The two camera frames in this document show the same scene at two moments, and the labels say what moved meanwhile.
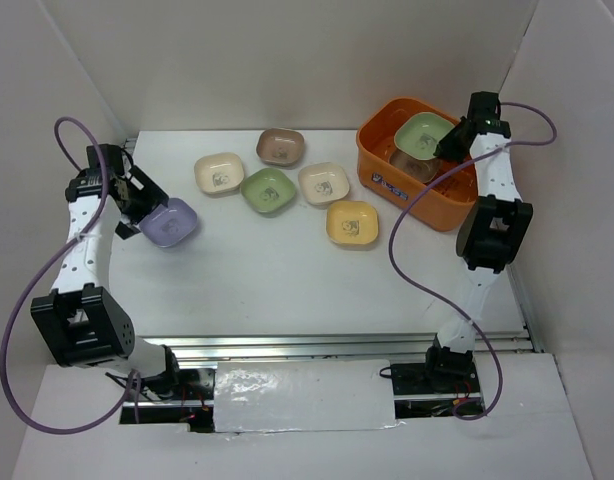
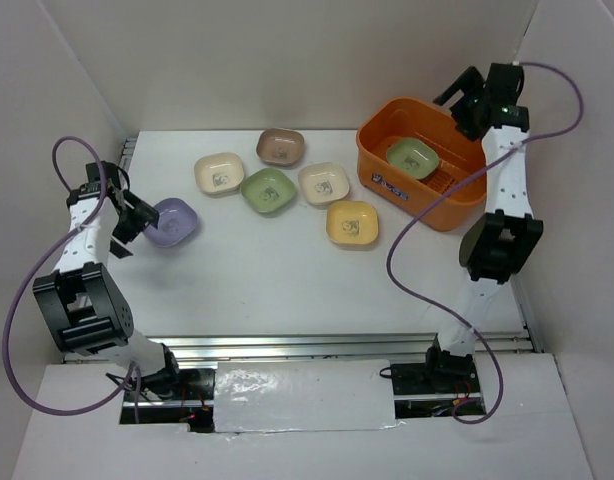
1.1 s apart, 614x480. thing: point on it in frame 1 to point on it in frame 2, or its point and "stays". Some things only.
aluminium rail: x=359 y=347 stays
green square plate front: x=417 y=134 to x=413 y=157
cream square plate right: x=322 y=182 stays
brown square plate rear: x=282 y=147 stays
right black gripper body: x=452 y=147 to x=463 y=113
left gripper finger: x=126 y=231 to x=118 y=250
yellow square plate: x=352 y=222 stays
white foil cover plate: x=304 y=395 stays
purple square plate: x=169 y=225 stays
